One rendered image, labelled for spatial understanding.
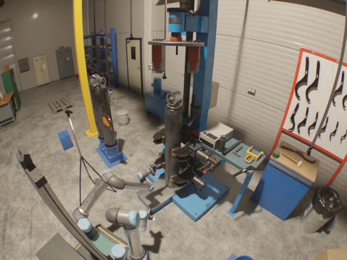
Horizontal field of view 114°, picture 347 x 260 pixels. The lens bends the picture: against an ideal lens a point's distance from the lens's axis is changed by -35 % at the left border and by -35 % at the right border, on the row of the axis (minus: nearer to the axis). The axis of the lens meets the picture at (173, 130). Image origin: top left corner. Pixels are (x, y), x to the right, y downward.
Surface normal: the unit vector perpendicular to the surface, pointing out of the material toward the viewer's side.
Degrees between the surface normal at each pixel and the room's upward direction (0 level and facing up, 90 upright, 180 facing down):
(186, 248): 0
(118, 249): 5
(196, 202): 0
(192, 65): 90
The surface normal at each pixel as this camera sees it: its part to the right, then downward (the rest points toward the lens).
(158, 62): -0.25, 0.51
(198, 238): 0.03, -0.85
